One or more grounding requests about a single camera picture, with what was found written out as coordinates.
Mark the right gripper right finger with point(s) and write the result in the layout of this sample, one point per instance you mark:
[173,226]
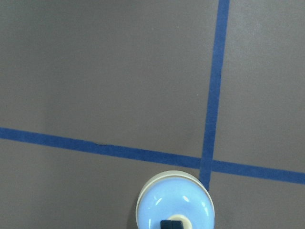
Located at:
[177,224]

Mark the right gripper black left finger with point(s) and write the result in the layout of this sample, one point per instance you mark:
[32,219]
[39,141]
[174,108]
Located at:
[166,224]

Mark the blue call bell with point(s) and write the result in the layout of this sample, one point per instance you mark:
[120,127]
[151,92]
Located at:
[174,195]

